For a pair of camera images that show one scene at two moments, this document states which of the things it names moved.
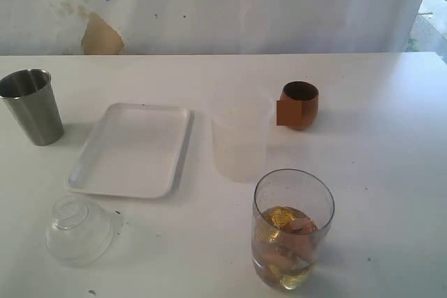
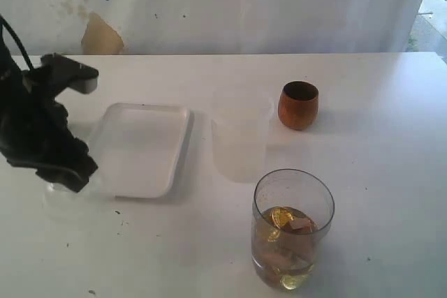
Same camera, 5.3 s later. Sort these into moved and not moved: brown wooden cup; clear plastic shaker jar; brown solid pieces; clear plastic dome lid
Moved: clear plastic dome lid
Not moved: clear plastic shaker jar; brown wooden cup; brown solid pieces
